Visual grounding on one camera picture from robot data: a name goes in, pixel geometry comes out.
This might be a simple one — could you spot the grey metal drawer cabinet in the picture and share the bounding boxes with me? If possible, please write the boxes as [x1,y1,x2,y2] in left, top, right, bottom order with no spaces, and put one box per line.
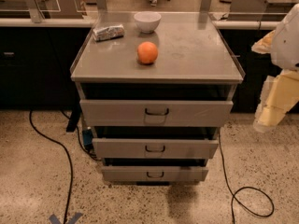
[69,10,246,186]

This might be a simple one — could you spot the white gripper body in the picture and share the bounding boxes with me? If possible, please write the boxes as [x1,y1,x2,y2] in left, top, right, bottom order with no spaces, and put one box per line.
[270,4,299,71]

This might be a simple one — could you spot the silver foil snack bag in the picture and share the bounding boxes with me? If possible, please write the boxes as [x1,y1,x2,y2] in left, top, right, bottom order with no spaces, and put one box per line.
[93,24,124,42]

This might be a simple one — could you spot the black cable right floor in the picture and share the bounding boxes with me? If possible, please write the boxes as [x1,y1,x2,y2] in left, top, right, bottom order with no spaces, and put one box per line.
[218,131,276,224]

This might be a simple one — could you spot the blue power box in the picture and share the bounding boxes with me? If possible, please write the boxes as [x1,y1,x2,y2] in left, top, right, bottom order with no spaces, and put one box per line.
[82,129,93,150]

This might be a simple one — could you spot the white ceramic bowl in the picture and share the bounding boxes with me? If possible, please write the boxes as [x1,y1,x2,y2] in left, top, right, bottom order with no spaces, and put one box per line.
[134,11,162,33]

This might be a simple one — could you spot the black cable left floor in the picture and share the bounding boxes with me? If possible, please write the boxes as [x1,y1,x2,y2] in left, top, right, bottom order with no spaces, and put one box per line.
[28,110,74,224]

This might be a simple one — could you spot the blue tape floor marker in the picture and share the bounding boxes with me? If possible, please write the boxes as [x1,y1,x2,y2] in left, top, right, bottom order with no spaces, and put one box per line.
[49,212,83,224]

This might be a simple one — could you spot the grey bottom drawer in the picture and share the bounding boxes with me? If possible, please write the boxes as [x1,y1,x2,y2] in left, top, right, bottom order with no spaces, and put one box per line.
[101,166,208,182]

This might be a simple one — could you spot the grey drawer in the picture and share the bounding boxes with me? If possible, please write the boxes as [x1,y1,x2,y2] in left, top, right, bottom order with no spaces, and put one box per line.
[80,100,233,127]
[93,138,218,159]
[101,166,208,182]

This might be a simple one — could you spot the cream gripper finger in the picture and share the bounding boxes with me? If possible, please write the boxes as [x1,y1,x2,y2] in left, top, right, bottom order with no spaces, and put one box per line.
[251,30,275,54]
[253,70,299,133]

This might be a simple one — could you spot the orange fruit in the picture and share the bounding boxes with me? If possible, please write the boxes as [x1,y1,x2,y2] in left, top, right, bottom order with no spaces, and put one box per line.
[137,42,158,64]

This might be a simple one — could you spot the grey top drawer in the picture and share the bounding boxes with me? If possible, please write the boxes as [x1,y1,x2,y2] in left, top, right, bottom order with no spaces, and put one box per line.
[80,100,233,127]

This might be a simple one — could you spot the black cable floor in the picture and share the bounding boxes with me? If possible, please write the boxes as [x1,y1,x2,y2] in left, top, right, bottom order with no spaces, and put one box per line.
[218,131,276,224]
[28,110,74,224]

